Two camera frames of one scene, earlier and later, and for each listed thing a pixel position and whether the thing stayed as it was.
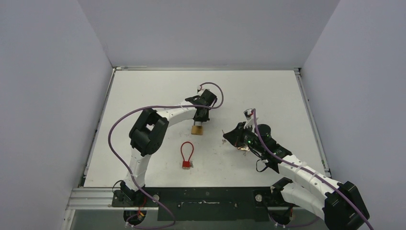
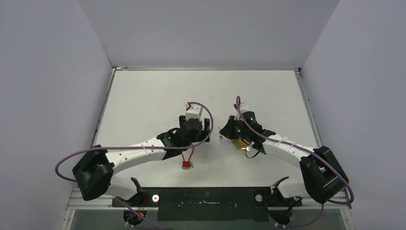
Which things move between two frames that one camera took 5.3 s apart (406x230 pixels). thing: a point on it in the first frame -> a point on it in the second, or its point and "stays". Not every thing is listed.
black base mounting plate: x=182 y=204 stays
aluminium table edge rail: x=316 y=131 stays
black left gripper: x=205 y=119 -> x=203 y=133
